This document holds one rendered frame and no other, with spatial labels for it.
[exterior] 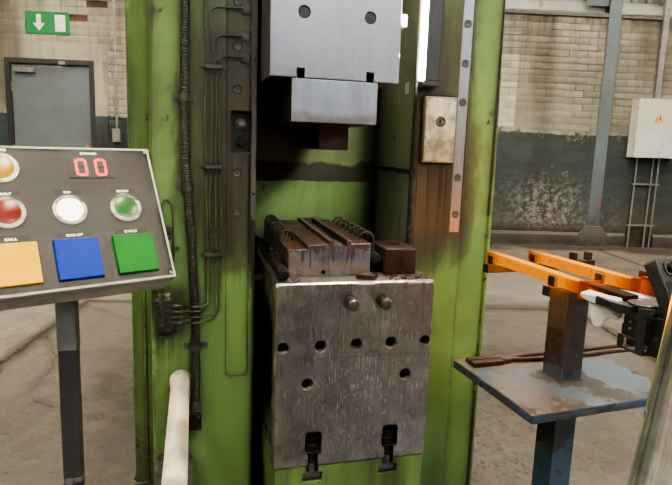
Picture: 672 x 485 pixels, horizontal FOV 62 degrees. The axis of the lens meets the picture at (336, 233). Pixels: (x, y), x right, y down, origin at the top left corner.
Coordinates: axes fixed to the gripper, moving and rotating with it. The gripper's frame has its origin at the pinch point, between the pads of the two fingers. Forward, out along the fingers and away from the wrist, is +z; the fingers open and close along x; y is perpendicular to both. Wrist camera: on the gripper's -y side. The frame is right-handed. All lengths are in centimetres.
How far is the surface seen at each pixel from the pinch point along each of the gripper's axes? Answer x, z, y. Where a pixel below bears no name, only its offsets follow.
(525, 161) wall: 384, 539, -12
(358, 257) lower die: -32, 42, 1
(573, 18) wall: 429, 528, -193
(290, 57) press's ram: -49, 43, -44
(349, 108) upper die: -36, 42, -33
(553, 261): 10.3, 25.2, 0.2
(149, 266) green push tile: -79, 28, -1
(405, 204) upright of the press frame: -13, 58, -10
